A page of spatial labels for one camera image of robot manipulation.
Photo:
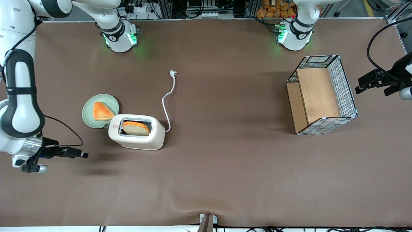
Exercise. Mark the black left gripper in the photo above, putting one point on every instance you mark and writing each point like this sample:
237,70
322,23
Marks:
398,73

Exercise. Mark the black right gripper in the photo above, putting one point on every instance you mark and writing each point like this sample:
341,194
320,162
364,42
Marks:
50,151

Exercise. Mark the white two-slot toaster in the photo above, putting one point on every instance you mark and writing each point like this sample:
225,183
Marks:
157,135

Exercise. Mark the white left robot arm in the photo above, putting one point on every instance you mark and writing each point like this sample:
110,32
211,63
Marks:
294,38

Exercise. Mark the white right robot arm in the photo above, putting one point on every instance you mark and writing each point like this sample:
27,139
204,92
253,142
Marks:
21,96

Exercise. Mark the triangular orange bread piece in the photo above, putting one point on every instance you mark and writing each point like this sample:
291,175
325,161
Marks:
102,112

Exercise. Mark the wooden stepped shelf insert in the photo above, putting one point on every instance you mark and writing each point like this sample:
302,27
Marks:
317,96

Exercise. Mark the pale green round plate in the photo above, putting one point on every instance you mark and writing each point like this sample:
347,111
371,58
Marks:
107,98

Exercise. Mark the toast slice with orange crust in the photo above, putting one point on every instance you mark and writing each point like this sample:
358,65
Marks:
135,129

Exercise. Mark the aluminium corner profile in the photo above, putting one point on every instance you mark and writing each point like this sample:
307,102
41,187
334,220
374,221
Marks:
400,11

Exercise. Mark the orange bread props pile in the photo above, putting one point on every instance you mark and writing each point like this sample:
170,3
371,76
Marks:
270,9

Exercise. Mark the brown table cover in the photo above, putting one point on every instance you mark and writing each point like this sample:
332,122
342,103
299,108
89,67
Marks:
225,161

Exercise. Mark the white power strip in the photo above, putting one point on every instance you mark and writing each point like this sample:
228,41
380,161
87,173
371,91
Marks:
141,8

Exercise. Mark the aluminium equipment rack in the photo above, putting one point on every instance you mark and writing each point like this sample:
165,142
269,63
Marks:
164,8

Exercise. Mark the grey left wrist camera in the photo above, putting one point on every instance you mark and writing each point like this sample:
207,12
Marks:
406,93

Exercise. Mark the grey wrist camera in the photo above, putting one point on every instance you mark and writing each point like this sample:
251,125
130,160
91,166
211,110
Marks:
42,168
406,93

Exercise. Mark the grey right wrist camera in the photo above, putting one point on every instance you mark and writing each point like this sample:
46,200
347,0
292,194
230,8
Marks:
42,168

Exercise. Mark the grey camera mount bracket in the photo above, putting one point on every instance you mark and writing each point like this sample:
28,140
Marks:
207,224

